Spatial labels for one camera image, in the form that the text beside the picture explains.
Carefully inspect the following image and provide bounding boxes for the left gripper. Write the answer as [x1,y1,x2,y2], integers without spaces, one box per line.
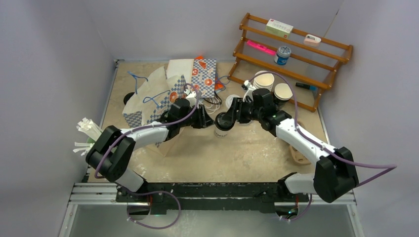
[178,104,214,129]

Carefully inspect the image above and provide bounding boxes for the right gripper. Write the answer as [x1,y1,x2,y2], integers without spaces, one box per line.
[222,98,263,124]

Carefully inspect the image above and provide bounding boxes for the single white paper cup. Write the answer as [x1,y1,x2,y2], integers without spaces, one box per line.
[214,127,229,138]

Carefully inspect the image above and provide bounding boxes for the checkered paper bag blue handles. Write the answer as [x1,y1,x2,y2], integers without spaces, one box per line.
[122,66,197,158]

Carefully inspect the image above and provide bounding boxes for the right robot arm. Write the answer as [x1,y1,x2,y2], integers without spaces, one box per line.
[215,88,359,203]

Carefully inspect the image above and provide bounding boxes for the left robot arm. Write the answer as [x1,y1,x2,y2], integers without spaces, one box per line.
[85,99,214,202]

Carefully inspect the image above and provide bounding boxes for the white cup lid far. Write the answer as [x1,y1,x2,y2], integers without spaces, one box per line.
[225,94,241,110]

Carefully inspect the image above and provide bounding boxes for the stack of flat paper bags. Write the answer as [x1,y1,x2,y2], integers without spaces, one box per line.
[166,56,230,115]

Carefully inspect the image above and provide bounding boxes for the stack of white paper cups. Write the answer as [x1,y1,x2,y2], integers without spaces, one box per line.
[252,71,275,91]

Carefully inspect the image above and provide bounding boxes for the dark paper cup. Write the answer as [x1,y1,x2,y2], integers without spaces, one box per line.
[273,83,293,110]

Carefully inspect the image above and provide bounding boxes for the stack of black lids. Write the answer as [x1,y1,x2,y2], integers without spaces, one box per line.
[123,92,135,105]

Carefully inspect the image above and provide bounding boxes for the stack of pulp carriers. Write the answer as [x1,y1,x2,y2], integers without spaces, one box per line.
[289,122,312,166]

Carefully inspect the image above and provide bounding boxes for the pink highlighter pen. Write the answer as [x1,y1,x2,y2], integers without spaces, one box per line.
[246,40,276,56]

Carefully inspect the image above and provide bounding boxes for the black blue marker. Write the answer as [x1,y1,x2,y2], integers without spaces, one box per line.
[295,82,317,91]

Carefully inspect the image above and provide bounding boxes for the blue white jar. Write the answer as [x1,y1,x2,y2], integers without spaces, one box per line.
[274,45,292,65]

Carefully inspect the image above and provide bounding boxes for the wooden shelf rack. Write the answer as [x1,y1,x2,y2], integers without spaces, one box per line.
[228,13,353,112]

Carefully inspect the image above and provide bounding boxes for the white green box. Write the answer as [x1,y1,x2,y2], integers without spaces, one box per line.
[265,19,293,39]

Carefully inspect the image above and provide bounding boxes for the wrapped white straws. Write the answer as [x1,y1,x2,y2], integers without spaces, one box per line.
[73,118,103,156]

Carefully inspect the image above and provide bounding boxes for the white pink small device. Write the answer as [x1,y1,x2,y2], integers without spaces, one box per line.
[303,34,322,47]

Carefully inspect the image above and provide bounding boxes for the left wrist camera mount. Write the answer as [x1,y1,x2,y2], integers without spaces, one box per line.
[184,89,201,108]

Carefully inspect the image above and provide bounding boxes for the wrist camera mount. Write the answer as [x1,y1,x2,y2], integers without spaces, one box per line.
[242,80,256,103]
[184,89,201,108]

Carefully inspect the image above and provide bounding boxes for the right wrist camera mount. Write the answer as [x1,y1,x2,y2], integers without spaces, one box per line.
[242,80,256,103]

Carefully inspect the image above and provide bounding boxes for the black aluminium base frame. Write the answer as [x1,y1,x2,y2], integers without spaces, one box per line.
[69,181,357,218]

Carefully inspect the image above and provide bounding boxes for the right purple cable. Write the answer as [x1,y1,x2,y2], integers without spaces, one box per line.
[244,71,398,223]

